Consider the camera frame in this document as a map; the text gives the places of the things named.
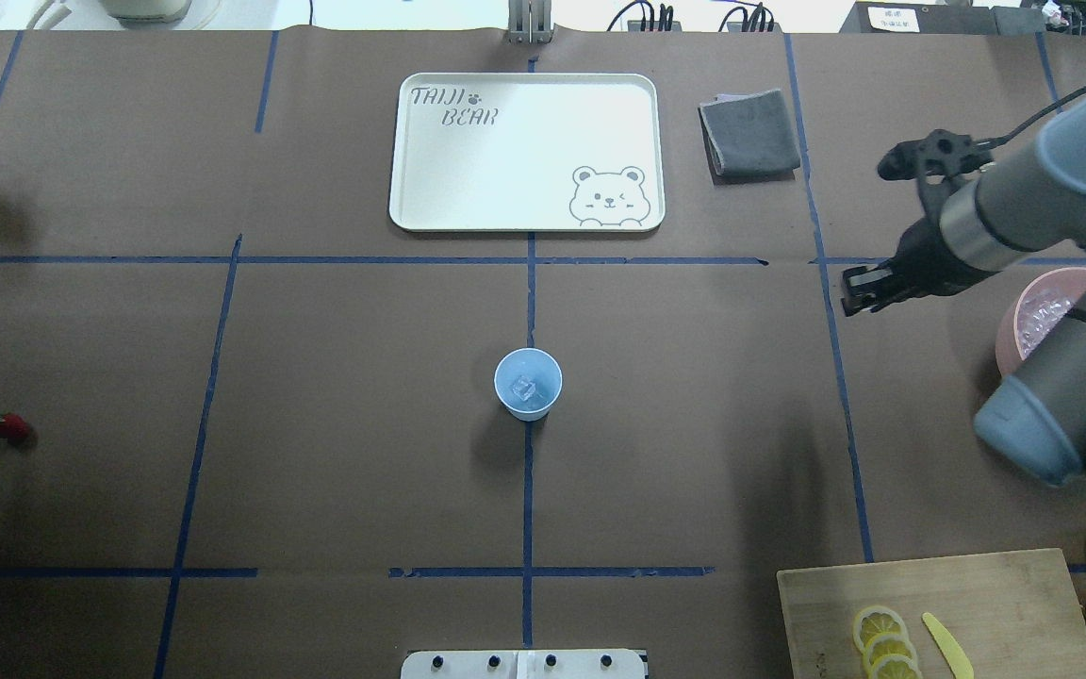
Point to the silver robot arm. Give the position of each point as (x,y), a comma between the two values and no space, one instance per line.
(981,215)

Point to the cream bear tray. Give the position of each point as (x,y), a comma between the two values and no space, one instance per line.
(529,152)

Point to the black box with label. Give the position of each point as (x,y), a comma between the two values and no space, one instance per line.
(873,17)

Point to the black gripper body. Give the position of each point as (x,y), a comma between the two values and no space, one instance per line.
(926,255)

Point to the grey folded cloth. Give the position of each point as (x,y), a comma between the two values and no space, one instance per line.
(750,136)

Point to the clear ice cubes pile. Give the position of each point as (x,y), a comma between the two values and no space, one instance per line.
(1038,310)

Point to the light blue plastic cup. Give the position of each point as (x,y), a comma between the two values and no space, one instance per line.
(538,364)

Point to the clear ice cube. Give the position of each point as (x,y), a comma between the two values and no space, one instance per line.
(527,394)

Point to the wooden cutting board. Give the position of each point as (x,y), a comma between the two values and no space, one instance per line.
(1015,613)

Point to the yellow plastic knife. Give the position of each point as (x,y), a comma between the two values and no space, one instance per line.
(951,650)

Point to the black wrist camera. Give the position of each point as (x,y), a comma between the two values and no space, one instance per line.
(938,164)

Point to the aluminium frame post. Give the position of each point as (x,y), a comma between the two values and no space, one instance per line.
(529,21)

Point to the red strawberry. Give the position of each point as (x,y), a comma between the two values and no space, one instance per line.
(14,429)

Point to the pink bowl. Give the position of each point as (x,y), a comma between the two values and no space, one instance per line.
(1006,357)

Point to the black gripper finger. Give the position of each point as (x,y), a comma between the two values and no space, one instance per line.
(870,288)

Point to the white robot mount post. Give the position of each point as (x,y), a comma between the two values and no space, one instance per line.
(527,663)

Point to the lemon slices row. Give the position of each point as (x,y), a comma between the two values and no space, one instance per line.
(881,638)

